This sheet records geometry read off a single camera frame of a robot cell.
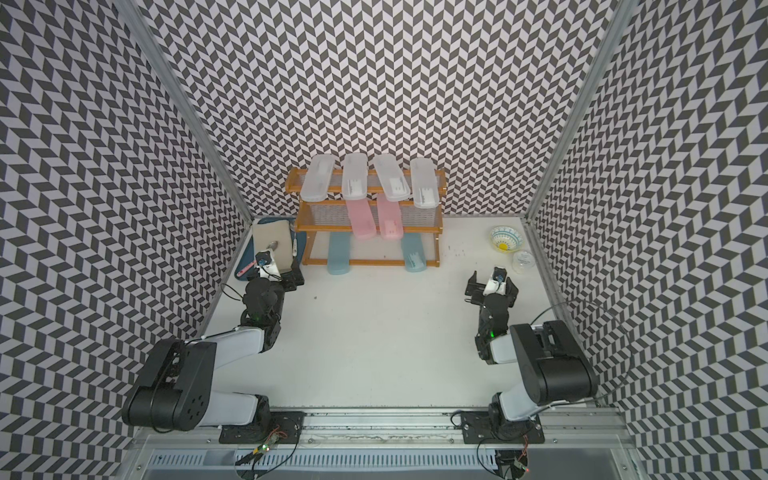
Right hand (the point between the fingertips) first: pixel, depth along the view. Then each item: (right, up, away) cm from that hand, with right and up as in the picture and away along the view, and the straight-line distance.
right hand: (491, 279), depth 90 cm
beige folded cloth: (-76, +15, +24) cm, 81 cm away
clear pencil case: (-53, +31, +1) cm, 62 cm away
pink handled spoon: (-81, +2, +11) cm, 82 cm away
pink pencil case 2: (-31, +19, +5) cm, 37 cm away
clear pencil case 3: (-30, +30, -1) cm, 43 cm away
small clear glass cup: (+14, +4, +9) cm, 17 cm away
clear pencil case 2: (-41, +31, -1) cm, 52 cm away
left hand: (-63, +5, -2) cm, 64 cm away
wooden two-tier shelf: (-57, +19, +13) cm, 61 cm away
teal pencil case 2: (-23, +10, +18) cm, 31 cm away
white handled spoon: (-67, +10, +20) cm, 71 cm away
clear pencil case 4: (-20, +29, -3) cm, 36 cm away
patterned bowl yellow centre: (+11, +12, +18) cm, 25 cm away
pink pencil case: (-39, +16, +4) cm, 43 cm away
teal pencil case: (-49, +7, +15) cm, 52 cm away
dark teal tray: (-66, +12, +21) cm, 70 cm away
